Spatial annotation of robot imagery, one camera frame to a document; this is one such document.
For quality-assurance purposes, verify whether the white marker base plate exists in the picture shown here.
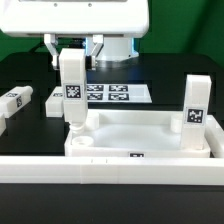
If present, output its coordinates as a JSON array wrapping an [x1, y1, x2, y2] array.
[[87, 84, 152, 103]]

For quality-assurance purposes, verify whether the black cable with connector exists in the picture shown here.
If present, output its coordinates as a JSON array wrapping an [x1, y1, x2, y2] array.
[[30, 37, 88, 54]]

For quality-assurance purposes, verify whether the white front obstacle rail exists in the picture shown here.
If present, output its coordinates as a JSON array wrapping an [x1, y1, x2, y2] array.
[[0, 156, 224, 186]]

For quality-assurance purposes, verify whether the white obstacle rail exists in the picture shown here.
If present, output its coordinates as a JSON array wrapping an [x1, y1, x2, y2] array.
[[0, 156, 224, 186], [205, 115, 224, 158]]

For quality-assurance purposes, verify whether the white right obstacle rail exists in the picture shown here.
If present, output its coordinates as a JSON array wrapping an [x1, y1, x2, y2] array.
[[205, 115, 224, 158]]

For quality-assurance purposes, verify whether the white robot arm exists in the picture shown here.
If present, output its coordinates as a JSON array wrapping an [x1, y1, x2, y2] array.
[[0, 0, 149, 69]]

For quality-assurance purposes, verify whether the white desk top tray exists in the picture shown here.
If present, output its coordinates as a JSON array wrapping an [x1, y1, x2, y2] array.
[[64, 109, 210, 158]]

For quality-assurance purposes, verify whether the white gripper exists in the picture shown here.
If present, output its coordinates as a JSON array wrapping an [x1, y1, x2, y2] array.
[[0, 0, 149, 70]]

